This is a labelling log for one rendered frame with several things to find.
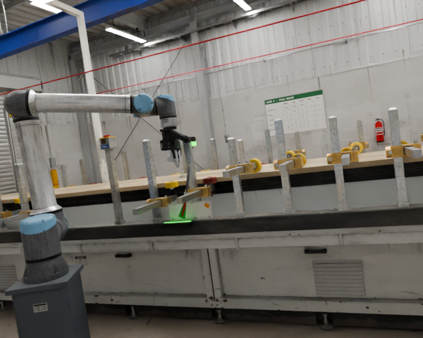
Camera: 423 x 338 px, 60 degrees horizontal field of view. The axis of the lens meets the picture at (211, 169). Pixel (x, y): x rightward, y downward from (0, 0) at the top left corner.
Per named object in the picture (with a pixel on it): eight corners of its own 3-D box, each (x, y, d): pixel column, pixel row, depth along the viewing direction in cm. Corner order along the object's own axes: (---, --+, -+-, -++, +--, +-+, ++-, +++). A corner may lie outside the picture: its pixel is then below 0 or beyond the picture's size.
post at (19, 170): (29, 234, 242) (17, 163, 239) (25, 235, 243) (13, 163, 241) (33, 233, 245) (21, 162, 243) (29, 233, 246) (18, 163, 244)
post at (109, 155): (121, 224, 214) (109, 148, 211) (114, 224, 216) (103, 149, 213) (125, 222, 218) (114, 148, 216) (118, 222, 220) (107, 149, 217)
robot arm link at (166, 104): (154, 97, 192) (172, 95, 194) (158, 121, 193) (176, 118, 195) (155, 94, 183) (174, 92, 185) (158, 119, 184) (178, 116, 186)
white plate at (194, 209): (213, 218, 191) (210, 200, 191) (169, 221, 201) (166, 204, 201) (213, 218, 192) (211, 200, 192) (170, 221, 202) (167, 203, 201)
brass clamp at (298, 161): (302, 167, 172) (301, 157, 172) (274, 170, 177) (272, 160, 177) (303, 166, 178) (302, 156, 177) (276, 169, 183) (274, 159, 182)
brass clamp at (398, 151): (421, 154, 153) (421, 143, 153) (387, 158, 158) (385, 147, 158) (419, 153, 159) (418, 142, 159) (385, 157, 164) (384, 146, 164)
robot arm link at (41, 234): (19, 262, 154) (13, 222, 153) (31, 252, 171) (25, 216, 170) (57, 255, 157) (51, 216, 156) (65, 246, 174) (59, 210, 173)
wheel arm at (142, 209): (138, 216, 180) (137, 208, 179) (133, 216, 181) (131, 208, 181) (178, 200, 220) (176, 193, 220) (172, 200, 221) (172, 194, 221)
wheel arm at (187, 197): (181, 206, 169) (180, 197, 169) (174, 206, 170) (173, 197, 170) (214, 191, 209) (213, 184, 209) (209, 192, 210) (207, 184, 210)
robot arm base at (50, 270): (61, 279, 155) (58, 257, 154) (15, 287, 153) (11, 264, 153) (74, 266, 174) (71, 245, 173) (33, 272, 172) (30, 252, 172)
